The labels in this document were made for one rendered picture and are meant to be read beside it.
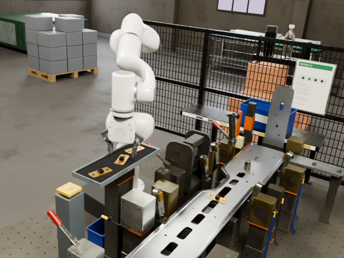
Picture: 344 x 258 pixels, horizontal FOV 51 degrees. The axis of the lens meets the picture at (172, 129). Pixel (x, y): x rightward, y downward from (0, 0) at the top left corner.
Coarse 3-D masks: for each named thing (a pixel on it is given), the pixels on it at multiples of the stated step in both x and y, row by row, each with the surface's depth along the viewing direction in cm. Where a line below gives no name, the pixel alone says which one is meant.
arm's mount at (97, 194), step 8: (144, 176) 201; (88, 184) 189; (144, 184) 194; (88, 192) 183; (96, 192) 184; (88, 200) 182; (96, 200) 178; (88, 208) 184; (96, 208) 180; (96, 216) 182
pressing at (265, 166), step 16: (256, 144) 207; (240, 160) 186; (256, 160) 187; (272, 160) 188; (256, 176) 171; (208, 192) 155; (240, 192) 157; (192, 208) 143; (224, 208) 144; (176, 224) 133; (192, 224) 134; (208, 224) 134; (224, 224) 136; (144, 240) 123; (160, 240) 124; (176, 240) 125; (192, 240) 125; (208, 240) 126; (128, 256) 115; (144, 256) 116; (160, 256) 117; (176, 256) 117; (192, 256) 118
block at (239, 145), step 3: (237, 138) 197; (240, 138) 196; (243, 138) 197; (237, 141) 198; (240, 141) 197; (243, 141) 198; (237, 144) 198; (240, 144) 197; (237, 147) 199; (240, 147) 198; (237, 150) 200; (237, 153) 200; (234, 180) 206
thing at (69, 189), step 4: (68, 184) 123; (72, 184) 123; (60, 188) 120; (64, 188) 120; (68, 188) 121; (72, 188) 121; (76, 188) 121; (80, 188) 121; (60, 192) 119; (64, 192) 118; (68, 192) 118; (72, 192) 119; (76, 192) 120; (68, 196) 118
